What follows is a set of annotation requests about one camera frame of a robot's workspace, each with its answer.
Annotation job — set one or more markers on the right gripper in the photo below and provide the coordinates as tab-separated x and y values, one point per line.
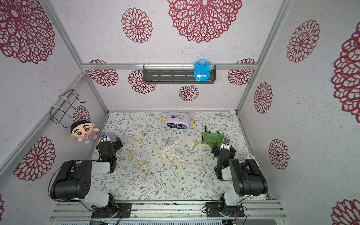
218	150

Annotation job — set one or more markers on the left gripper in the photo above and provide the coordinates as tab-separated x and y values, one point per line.
117	144

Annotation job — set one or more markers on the green cleaning cloth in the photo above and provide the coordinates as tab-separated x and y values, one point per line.
212	139

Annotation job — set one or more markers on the beige watch short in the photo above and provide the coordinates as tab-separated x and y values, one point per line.
140	141

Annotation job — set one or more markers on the beige watch top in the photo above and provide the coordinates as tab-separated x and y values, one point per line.
143	164

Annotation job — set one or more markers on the white strap watch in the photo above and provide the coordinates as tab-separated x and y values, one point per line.
173	145

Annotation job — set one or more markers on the beige watch long diagonal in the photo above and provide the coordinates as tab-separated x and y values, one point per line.
163	156

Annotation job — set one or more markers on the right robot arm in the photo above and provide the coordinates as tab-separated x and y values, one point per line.
245	175

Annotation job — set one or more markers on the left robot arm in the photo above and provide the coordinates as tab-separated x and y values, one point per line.
73	180

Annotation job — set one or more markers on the purple pad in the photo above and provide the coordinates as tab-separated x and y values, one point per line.
111	137

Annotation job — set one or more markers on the white alarm clock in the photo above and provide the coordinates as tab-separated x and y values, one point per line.
250	157

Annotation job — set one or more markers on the cartoon boy plush doll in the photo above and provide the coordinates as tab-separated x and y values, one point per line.
85	131

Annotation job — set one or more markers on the purple tissue box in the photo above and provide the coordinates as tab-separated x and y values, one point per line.
178	120

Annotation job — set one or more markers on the blue alarm clock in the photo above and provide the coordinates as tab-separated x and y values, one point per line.
202	71

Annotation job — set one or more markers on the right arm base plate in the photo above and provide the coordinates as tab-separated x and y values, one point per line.
218	210

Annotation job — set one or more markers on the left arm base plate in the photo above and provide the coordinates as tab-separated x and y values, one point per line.
117	210

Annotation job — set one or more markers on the black wire rack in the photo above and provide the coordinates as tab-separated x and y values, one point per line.
68	99

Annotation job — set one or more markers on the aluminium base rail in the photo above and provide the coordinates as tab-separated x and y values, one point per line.
172	210

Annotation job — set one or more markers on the grey wall shelf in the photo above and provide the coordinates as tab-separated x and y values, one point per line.
173	76

